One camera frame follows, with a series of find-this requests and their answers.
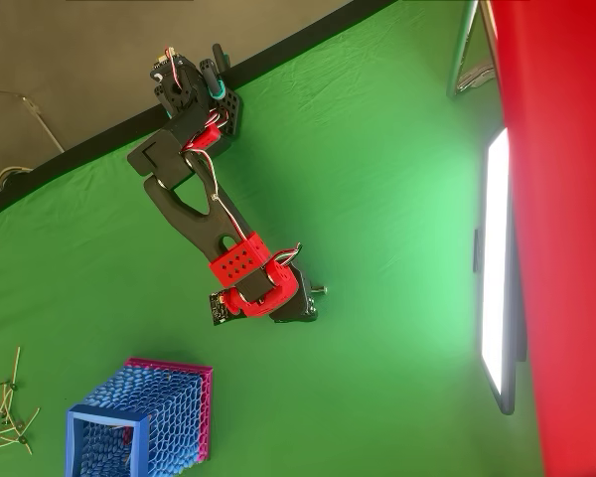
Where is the red and white servo cable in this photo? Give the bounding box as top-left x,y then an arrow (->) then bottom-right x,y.
164,47 -> 305,267

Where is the chrome tube stand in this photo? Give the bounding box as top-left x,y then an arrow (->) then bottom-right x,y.
446,0 -> 499,99

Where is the white coiled cable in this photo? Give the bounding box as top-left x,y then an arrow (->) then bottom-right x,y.
0,165 -> 34,191

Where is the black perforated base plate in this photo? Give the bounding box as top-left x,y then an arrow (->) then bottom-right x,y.
206,86 -> 243,141

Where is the blue and pink mesh basket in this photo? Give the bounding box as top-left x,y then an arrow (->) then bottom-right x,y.
65,357 -> 215,477

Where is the black flat light panel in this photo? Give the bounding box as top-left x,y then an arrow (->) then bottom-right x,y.
472,126 -> 528,416

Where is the green table cloth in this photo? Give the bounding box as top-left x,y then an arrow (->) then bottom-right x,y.
0,0 -> 545,477

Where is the thin white floor cable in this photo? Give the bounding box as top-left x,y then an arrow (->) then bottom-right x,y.
0,87 -> 67,154

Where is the large red curved object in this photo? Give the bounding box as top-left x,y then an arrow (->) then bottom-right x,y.
488,0 -> 596,477

